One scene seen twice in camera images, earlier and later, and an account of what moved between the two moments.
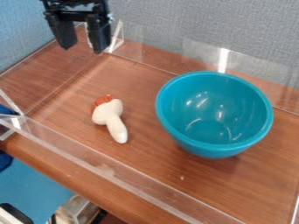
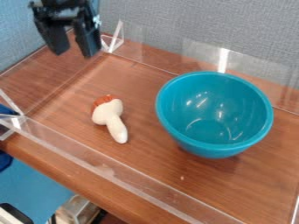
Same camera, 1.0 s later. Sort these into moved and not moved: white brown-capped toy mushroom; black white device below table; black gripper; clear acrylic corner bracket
Moved: black gripper
Not moved: white brown-capped toy mushroom; black white device below table; clear acrylic corner bracket
